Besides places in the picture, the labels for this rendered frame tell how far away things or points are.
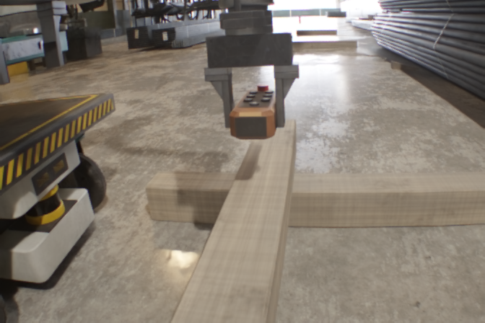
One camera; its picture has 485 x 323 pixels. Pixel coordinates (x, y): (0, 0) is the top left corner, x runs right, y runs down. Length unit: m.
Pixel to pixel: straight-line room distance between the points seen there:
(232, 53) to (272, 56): 0.06
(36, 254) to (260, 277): 0.45
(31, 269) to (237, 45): 0.56
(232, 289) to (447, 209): 0.62
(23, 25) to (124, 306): 0.67
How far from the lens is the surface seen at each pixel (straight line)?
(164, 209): 0.92
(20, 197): 0.68
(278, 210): 0.55
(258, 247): 0.48
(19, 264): 0.76
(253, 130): 0.54
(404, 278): 0.75
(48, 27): 0.58
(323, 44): 5.14
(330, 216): 0.85
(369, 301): 0.69
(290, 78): 0.55
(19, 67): 7.06
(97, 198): 1.01
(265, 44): 0.54
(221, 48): 0.55
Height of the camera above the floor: 0.49
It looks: 20 degrees down
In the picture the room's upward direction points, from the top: 4 degrees counter-clockwise
